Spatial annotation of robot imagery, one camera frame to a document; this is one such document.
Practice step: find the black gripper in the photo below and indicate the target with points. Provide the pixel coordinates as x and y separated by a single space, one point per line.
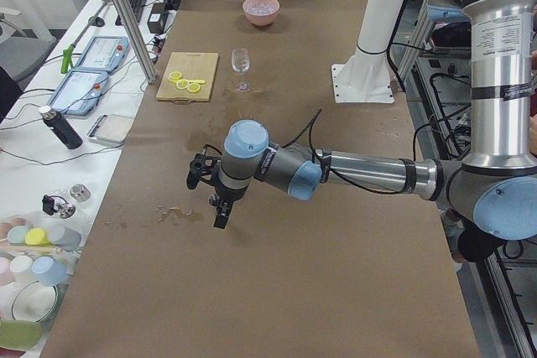
226 199

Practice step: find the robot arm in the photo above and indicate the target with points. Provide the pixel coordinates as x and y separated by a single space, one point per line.
494 186

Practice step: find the clear wine glass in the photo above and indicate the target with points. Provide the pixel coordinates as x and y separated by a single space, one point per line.
241 64

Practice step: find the pink bowl of ice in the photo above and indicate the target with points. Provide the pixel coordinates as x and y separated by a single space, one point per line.
261 12

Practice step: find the lemon slice near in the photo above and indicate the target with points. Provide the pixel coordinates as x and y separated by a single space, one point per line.
193 88

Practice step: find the lemon slice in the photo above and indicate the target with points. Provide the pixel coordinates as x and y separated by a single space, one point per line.
182 84
174 76
193 88

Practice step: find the lemon slice middle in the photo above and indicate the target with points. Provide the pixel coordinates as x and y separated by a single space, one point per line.
182 84

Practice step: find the grey tray with cloth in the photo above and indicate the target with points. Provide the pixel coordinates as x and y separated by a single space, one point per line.
110 129

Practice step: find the lemon slice far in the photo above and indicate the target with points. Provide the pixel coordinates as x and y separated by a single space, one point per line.
174 76

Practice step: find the bamboo cutting board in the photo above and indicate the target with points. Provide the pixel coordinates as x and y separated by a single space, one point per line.
193 66

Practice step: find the small steel cup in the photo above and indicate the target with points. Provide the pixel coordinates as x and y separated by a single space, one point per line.
80 193

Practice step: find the grey plastic cup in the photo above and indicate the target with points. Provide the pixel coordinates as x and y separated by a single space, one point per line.
64 237

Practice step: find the black water bottle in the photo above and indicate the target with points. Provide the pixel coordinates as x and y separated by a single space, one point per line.
60 127

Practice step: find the light blue plastic cup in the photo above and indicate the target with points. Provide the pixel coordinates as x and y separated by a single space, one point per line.
48 271

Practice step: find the lower teach pendant tablet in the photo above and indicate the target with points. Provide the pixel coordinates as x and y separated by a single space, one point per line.
79 92

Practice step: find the teach pendant tablet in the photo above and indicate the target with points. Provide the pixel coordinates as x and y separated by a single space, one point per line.
104 53
79 92

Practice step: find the yellow plastic cup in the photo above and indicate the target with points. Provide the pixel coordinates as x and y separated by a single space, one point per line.
37 237

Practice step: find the upper teach pendant tablet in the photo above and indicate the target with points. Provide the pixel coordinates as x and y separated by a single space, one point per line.
104 53

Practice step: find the black power adapter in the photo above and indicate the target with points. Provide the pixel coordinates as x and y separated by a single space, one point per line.
157 18

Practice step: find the mint green cup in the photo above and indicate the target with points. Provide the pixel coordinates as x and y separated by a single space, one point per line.
16 235

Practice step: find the white plastic cup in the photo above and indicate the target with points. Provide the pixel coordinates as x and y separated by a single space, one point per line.
21 268

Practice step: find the white plate green rim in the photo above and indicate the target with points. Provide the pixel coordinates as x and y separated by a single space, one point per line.
35 302

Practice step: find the black keyboard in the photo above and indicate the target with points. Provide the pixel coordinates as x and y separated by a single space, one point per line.
133 2

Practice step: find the green plastic bowl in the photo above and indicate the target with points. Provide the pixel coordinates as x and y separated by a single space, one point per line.
20 334

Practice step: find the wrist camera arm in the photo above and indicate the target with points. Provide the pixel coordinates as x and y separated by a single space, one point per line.
203 167

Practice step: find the aluminium frame post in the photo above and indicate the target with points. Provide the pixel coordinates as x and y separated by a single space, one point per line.
126 14

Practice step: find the green handled reach tool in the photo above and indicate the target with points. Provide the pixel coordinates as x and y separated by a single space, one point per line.
94 21

